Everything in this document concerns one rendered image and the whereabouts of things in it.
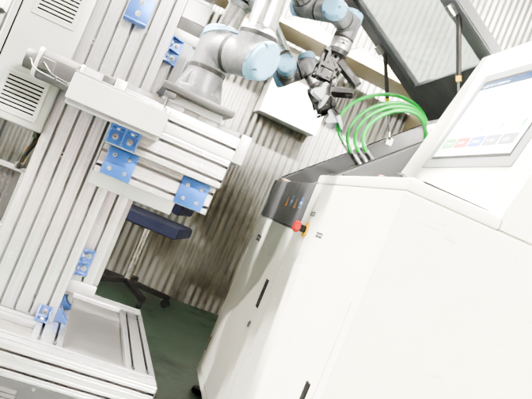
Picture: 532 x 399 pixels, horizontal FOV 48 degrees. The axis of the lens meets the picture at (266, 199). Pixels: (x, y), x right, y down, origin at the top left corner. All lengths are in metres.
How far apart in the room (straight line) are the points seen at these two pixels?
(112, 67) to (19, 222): 0.55
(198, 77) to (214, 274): 2.66
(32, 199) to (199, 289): 2.50
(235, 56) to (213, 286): 2.77
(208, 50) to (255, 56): 0.17
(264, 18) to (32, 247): 0.99
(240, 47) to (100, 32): 0.47
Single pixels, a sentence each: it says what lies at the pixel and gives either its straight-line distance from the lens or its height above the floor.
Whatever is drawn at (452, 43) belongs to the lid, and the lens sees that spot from 2.32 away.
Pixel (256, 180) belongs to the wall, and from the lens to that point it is 4.28.
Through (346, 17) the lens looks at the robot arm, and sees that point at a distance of 2.14.
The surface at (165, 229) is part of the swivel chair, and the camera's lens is 3.54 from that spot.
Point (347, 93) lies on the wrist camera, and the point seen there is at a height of 1.36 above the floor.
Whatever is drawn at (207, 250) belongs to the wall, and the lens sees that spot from 4.27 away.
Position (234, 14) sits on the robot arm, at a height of 1.49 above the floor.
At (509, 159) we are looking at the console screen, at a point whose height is 1.13.
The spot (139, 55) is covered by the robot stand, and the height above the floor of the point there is 1.11.
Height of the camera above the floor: 0.80
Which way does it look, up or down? 1 degrees up
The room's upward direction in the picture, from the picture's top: 22 degrees clockwise
